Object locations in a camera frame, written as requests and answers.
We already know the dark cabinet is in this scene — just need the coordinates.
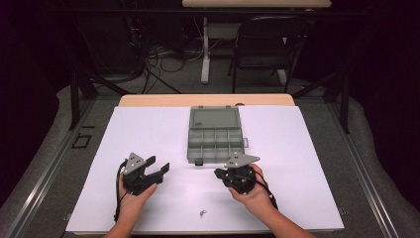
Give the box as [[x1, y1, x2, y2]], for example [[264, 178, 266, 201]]
[[77, 13, 139, 75]]

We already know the person's left hand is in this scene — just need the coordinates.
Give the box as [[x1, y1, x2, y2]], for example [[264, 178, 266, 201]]
[[117, 172, 158, 220]]

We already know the grey plastic compartment box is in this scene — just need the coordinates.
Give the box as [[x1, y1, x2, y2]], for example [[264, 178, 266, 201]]
[[186, 105, 250, 167]]

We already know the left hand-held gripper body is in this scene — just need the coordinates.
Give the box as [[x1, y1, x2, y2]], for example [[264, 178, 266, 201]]
[[122, 152, 165, 196]]

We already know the black metal crossbar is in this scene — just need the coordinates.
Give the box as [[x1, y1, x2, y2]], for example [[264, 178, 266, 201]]
[[49, 7, 368, 17]]

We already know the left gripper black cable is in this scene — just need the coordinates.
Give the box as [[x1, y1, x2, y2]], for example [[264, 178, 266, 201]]
[[113, 159, 131, 223]]

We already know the white table sheet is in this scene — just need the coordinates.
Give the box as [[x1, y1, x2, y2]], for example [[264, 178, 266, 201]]
[[64, 105, 345, 234]]

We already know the black folding chair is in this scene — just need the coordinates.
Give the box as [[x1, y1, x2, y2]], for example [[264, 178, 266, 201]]
[[227, 14, 312, 95]]

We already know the black metal stand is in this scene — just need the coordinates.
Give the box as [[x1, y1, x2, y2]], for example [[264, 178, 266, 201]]
[[291, 69, 352, 135], [67, 63, 134, 132]]

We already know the aluminium floor rail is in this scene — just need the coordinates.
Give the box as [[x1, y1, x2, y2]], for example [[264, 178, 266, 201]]
[[2, 98, 97, 238], [325, 102, 401, 238]]

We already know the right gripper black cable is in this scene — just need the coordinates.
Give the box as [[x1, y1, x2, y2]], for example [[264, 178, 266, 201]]
[[252, 168, 279, 211]]

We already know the bundle of floor cables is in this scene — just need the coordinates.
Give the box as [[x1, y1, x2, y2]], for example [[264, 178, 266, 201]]
[[140, 41, 206, 95]]

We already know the person's right hand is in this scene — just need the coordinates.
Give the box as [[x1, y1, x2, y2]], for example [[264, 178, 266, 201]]
[[228, 163, 275, 218]]

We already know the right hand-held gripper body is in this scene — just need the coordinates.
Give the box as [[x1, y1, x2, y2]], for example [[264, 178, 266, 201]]
[[219, 154, 262, 195]]

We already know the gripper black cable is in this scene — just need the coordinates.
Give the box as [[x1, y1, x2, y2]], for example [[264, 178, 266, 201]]
[[113, 159, 131, 223], [252, 168, 279, 211]]

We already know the white-legged desk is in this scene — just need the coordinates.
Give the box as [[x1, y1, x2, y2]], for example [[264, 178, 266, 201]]
[[181, 0, 333, 85]]

